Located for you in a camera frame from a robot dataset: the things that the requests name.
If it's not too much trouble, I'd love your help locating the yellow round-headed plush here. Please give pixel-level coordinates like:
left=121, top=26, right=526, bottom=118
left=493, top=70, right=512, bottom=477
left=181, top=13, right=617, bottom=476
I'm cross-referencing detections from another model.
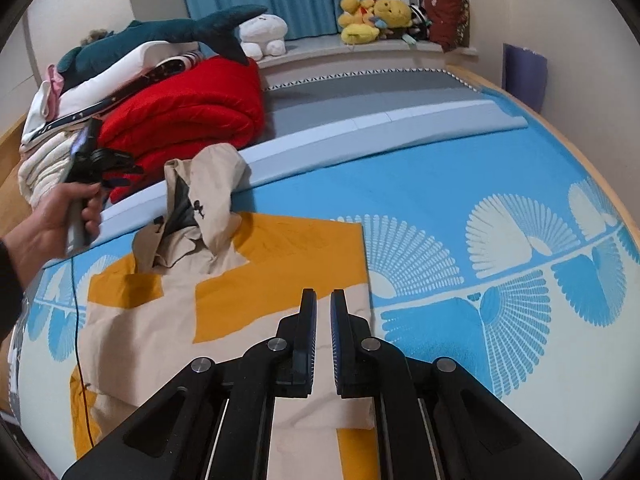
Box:
left=373, top=0, right=414, bottom=31

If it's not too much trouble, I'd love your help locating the white clothing with navy trim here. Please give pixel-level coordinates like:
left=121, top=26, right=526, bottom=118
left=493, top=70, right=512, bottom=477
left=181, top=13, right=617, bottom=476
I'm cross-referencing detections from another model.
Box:
left=20, top=40, right=203, bottom=152

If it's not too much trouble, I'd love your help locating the pink cloth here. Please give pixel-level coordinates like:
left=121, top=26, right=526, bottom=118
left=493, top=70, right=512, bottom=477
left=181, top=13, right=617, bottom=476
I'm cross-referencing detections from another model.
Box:
left=42, top=65, right=67, bottom=119

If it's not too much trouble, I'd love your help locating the beige and orange jacket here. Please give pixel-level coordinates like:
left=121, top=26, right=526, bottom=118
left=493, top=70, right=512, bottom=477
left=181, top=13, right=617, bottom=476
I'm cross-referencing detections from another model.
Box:
left=70, top=142, right=376, bottom=480

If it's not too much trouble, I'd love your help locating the person's left hand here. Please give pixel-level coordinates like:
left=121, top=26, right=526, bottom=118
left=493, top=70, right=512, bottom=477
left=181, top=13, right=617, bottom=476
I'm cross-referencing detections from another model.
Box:
left=15, top=180, right=107, bottom=273

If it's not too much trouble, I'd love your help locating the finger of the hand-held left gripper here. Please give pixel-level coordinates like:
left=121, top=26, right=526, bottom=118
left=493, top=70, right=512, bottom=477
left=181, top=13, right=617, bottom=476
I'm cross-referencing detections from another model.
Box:
left=100, top=166, right=147, bottom=190
left=100, top=149, right=137, bottom=167

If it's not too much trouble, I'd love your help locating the black white striped plush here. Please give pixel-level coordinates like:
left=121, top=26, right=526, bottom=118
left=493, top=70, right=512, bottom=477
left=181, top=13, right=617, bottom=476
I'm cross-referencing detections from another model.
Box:
left=407, top=4, right=432, bottom=41

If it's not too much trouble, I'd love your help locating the yellow bear plush with red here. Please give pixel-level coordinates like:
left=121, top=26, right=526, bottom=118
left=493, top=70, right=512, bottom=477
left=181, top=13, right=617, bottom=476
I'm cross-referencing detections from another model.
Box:
left=338, top=0, right=382, bottom=45

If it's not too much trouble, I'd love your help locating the cream knitted blanket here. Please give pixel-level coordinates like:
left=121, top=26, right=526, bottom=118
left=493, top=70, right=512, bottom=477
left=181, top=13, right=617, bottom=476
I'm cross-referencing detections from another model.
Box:
left=17, top=130, right=83, bottom=209

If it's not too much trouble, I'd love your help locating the light blue folded mat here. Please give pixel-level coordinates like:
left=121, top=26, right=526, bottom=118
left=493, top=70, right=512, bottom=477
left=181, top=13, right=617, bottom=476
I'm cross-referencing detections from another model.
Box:
left=100, top=100, right=529, bottom=247

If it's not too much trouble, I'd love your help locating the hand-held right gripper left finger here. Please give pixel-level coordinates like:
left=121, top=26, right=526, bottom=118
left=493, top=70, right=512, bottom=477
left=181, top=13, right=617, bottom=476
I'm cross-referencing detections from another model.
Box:
left=62, top=288, right=318, bottom=480

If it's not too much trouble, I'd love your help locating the black cable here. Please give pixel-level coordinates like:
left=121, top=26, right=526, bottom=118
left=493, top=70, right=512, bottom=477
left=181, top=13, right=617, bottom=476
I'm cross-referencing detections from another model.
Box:
left=69, top=255, right=99, bottom=453

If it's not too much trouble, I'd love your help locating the purple board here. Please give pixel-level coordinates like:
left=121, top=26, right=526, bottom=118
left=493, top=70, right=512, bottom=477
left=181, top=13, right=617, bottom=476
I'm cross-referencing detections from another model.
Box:
left=502, top=42, right=549, bottom=114

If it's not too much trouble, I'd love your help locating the blue white patterned blanket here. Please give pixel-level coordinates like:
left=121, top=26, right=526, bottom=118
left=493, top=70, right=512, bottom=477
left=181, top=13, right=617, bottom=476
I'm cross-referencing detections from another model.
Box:
left=10, top=85, right=640, bottom=466

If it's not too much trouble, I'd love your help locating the dark red pillow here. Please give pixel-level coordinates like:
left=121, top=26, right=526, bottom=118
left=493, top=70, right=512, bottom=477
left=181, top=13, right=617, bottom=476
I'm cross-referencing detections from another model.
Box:
left=422, top=0, right=474, bottom=54

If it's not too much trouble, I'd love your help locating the red quilt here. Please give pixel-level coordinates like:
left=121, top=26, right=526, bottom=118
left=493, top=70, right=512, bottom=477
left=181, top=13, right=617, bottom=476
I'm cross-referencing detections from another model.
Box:
left=97, top=55, right=266, bottom=202

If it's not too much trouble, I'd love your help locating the grey mattress cover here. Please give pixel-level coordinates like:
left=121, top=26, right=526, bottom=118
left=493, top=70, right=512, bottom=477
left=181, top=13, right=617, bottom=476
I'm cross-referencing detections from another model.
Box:
left=259, top=67, right=482, bottom=139

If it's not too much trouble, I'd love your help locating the teal shark plush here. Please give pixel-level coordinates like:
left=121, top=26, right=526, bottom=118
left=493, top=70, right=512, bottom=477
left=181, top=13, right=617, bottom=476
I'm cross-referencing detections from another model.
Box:
left=56, top=5, right=269, bottom=86

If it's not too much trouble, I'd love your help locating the person's left forearm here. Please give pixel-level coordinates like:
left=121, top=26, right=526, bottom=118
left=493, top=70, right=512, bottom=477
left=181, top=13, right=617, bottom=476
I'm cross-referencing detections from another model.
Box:
left=0, top=232, right=32, bottom=346

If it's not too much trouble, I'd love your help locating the white plush toy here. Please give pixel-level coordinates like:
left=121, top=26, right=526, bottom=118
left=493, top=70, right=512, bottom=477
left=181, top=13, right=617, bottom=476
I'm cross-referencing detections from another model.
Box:
left=238, top=12, right=289, bottom=59

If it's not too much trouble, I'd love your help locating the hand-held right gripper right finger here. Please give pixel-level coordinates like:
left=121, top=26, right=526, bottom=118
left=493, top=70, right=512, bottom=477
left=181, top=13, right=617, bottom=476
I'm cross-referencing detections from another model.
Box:
left=330, top=288, right=583, bottom=480

